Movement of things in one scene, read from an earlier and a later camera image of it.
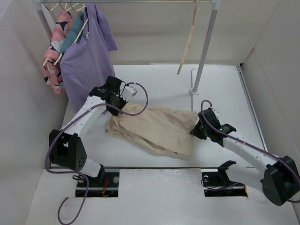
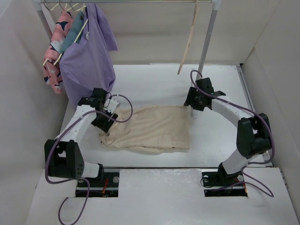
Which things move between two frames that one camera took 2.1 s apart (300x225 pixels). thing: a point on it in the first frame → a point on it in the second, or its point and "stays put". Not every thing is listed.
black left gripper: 115,112 → 103,125
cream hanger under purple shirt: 82,27 stays put
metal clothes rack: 215,6 stays put
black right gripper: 195,131 → 192,93
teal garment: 73,32 stays put
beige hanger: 197,10 stays put
